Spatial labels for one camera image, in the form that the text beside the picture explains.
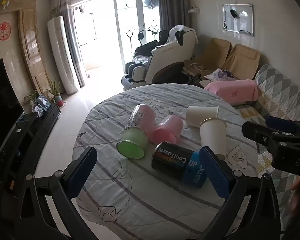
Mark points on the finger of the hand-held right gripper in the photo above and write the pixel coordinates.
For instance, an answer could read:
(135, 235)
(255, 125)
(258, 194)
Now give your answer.
(281, 123)
(261, 133)

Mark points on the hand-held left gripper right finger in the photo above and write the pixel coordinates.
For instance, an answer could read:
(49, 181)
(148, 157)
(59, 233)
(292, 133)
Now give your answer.
(215, 175)

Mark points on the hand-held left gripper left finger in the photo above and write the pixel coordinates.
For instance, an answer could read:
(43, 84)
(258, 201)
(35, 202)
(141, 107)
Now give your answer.
(81, 173)

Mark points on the black and blue cylinder cup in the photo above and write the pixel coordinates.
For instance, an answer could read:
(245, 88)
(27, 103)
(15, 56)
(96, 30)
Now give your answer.
(172, 160)

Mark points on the white paper cup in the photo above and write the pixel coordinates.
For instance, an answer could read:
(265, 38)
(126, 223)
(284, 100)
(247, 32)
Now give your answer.
(213, 140)
(200, 116)

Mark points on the green plastic cup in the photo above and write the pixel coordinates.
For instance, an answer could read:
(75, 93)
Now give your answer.
(133, 151)

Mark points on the pink plastic cup with label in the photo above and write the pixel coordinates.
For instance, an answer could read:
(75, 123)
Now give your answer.
(147, 115)

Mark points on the person's right hand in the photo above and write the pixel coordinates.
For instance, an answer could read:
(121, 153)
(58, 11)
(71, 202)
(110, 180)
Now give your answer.
(295, 195)

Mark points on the sofa with patterned cover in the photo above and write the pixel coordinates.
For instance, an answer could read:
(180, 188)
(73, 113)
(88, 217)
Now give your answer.
(277, 90)

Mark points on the pink pillow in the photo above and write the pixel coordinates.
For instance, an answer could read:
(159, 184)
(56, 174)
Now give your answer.
(232, 91)

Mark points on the black television cabinet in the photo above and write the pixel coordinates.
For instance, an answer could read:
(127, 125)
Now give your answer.
(40, 127)

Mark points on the grey striped printed blanket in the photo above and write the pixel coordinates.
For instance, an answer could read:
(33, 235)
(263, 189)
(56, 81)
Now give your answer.
(140, 195)

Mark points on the purple floral cushion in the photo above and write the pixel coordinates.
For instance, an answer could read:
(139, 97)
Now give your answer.
(222, 74)

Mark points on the beige covered chair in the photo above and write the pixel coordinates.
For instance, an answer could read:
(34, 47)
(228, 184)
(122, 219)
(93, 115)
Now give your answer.
(242, 60)
(215, 55)

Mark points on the glass ball ornament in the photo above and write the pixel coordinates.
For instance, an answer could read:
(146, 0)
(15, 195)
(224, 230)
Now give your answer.
(37, 110)

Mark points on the potted plant in red pot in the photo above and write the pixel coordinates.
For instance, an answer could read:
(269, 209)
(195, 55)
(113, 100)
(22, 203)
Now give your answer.
(56, 93)

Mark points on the small potted plant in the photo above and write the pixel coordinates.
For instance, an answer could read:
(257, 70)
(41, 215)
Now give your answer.
(32, 97)

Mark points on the folding stool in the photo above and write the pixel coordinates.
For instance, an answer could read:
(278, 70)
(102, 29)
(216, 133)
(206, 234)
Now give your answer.
(193, 70)

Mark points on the black television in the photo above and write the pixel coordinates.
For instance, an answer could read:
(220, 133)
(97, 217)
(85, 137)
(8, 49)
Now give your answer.
(2, 100)

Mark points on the white standing air conditioner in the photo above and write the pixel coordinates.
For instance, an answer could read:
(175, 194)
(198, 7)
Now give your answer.
(62, 55)

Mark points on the white massage chair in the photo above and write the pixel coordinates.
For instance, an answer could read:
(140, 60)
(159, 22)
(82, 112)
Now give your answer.
(165, 60)

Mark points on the white cloth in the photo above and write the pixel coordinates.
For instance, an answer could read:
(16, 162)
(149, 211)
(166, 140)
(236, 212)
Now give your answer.
(187, 31)

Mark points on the grey striped curtain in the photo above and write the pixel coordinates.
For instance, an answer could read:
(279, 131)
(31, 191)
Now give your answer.
(172, 5)

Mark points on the photo frame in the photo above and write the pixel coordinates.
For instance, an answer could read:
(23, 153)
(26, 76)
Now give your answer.
(43, 103)

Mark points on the wall whiteboard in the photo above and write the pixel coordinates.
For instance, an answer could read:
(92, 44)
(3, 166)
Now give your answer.
(237, 20)

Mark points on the wooden wall panel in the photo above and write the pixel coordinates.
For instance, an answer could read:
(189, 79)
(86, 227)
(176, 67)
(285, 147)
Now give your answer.
(33, 55)

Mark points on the white wall device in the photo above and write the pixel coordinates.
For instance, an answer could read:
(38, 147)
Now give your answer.
(193, 10)

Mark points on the red round wall decoration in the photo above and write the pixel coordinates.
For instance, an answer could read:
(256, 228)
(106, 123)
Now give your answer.
(3, 31)

